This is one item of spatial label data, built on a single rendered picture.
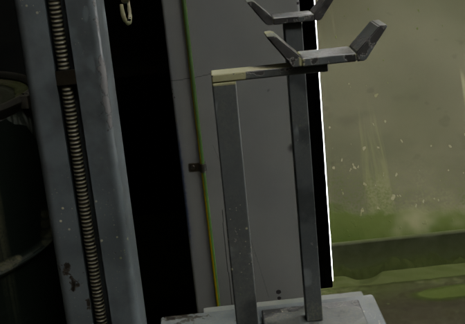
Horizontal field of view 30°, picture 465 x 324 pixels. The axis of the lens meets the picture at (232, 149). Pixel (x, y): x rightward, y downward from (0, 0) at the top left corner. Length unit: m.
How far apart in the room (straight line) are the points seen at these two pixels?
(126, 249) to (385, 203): 2.06
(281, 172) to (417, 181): 1.57
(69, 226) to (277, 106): 0.54
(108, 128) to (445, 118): 2.22
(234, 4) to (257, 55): 0.07
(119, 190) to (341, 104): 2.14
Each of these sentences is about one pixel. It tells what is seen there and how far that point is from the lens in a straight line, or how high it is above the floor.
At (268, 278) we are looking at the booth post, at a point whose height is 0.68.
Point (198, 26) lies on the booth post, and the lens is 1.15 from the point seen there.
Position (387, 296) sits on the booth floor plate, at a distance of 2.61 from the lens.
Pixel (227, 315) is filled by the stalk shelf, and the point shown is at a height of 0.79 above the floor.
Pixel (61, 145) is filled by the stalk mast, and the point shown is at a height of 1.04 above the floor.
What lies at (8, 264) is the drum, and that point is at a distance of 1.66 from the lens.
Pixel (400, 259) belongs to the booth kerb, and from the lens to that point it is 2.71.
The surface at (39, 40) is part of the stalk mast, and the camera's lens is 0.66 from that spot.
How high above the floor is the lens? 1.21
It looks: 16 degrees down
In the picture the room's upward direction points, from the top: 6 degrees counter-clockwise
